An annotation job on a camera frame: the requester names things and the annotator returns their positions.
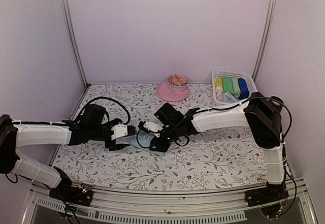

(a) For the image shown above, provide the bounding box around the light blue towel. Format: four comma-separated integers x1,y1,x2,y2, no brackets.
128,130,155,150

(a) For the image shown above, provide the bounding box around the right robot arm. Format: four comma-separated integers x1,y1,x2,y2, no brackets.
149,92,285,202

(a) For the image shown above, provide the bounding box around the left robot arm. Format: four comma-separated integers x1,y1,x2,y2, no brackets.
1,104,136,201

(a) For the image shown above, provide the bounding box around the pink plate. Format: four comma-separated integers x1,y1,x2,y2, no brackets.
156,81,189,102

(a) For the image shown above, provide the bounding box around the patterned bowl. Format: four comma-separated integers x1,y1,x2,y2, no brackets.
168,74,188,91

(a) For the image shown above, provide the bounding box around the floral tablecloth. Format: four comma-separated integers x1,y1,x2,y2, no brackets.
53,83,270,191

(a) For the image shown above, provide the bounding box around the yellow rolled towel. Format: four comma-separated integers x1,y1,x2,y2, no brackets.
215,77,223,101

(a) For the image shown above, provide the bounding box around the white plastic basket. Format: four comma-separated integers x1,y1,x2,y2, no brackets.
211,69,257,105

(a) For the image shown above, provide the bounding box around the pale green rolled towel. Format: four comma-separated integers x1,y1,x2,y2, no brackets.
232,78,241,98

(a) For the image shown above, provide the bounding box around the blue rolled towel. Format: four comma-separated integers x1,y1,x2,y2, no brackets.
238,78,249,100

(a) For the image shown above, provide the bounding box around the dark brown cup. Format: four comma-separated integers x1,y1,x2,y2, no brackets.
271,96,283,113

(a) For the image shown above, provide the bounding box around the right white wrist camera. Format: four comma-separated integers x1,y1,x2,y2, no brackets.
138,121,163,138

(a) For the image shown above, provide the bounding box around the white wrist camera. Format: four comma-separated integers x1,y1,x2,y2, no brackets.
138,121,163,138
111,124,137,140

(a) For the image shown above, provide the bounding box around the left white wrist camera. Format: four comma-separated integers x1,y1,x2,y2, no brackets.
111,124,137,140

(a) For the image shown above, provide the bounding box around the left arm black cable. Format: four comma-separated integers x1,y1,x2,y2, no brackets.
78,97,132,127

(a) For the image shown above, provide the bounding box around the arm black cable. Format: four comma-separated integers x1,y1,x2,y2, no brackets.
136,98,293,148
78,97,132,127

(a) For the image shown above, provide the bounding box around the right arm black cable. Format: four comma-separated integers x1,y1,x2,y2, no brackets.
136,98,293,148

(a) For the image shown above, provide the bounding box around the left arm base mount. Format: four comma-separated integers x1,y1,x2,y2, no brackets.
49,180,93,207

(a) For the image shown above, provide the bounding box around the aluminium front rail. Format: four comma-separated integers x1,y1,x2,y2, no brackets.
22,178,320,223

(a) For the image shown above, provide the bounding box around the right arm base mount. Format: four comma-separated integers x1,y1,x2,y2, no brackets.
244,182,289,207

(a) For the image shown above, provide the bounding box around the left aluminium post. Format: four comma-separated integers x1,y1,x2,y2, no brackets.
60,0,88,88

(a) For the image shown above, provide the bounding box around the aluminium post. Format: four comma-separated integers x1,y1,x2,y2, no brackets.
252,0,277,82
60,0,88,88

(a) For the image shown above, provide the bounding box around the right aluminium post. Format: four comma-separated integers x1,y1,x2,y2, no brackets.
252,0,277,82

